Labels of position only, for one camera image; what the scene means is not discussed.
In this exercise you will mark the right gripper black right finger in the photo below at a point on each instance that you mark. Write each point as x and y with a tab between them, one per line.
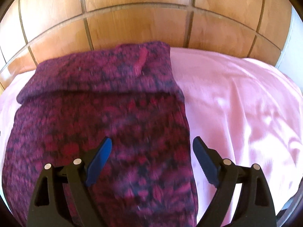
255	206

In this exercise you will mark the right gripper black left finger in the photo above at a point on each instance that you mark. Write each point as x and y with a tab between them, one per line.
48	206

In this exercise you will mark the maroon floral patterned garment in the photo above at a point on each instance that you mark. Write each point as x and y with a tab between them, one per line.
128	94

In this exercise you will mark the pink bed sheet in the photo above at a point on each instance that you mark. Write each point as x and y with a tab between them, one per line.
246	110

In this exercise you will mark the wooden panelled headboard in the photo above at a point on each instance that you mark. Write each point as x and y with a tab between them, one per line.
33	31

